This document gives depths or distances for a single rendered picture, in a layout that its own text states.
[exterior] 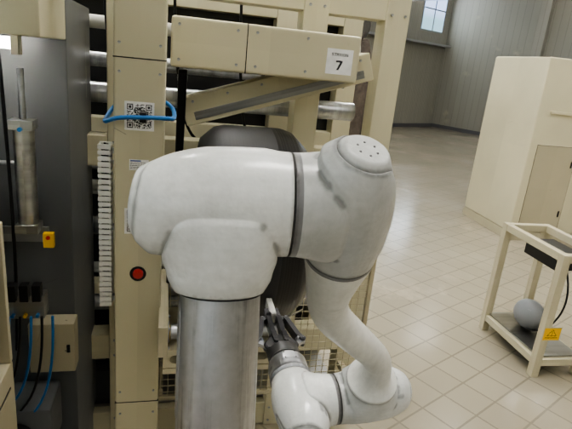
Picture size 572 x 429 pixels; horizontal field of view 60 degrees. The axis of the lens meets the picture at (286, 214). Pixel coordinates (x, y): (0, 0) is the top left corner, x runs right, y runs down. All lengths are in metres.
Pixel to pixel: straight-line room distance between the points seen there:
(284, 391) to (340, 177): 0.60
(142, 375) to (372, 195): 1.23
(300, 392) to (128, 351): 0.73
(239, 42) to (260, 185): 1.11
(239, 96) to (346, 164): 1.25
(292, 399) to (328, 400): 0.07
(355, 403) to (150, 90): 0.90
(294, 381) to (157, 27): 0.91
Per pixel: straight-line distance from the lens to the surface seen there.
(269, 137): 1.40
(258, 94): 1.79
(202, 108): 1.77
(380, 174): 0.56
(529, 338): 3.65
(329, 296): 0.71
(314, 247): 0.59
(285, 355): 1.13
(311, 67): 1.68
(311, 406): 1.02
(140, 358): 1.64
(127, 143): 1.39
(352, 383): 1.05
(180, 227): 0.56
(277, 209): 0.55
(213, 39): 1.63
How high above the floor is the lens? 1.68
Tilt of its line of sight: 17 degrees down
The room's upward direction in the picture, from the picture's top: 6 degrees clockwise
